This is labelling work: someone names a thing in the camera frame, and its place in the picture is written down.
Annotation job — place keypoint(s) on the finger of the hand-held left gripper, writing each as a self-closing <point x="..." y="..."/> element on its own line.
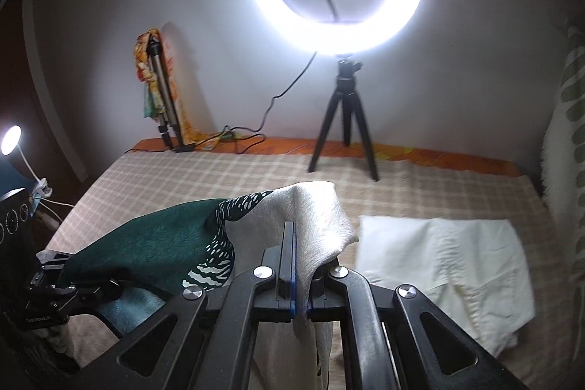
<point x="55" y="257"/>
<point x="91" y="287"/>

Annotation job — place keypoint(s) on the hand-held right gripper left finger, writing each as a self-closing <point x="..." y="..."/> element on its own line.
<point x="288" y="253"/>

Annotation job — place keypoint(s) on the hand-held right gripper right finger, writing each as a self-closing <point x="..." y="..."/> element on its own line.
<point x="347" y="280"/>

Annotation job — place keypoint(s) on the cream and green patterned garment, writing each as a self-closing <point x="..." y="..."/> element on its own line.
<point x="160" y="234"/>

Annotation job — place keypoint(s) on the small white clip lamp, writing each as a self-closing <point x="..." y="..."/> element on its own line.
<point x="10" y="141"/>

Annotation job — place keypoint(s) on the white shorts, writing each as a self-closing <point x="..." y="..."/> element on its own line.
<point x="457" y="244"/>

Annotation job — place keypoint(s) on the beige checked blanket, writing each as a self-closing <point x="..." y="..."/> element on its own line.
<point x="183" y="180"/>

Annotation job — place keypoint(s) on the orange floral bedsheet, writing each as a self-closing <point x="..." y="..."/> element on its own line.
<point x="457" y="159"/>

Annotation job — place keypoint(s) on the small black tripod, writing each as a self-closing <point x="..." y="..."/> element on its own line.
<point x="347" y="88"/>

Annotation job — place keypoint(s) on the folded metal tripod stand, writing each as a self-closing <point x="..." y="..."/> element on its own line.
<point x="162" y="88"/>

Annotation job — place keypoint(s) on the colourful floral cloth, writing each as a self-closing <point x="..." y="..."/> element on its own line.
<point x="141" y="61"/>

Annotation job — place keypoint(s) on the white leaf print curtain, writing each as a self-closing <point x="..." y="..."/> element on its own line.
<point x="566" y="166"/>

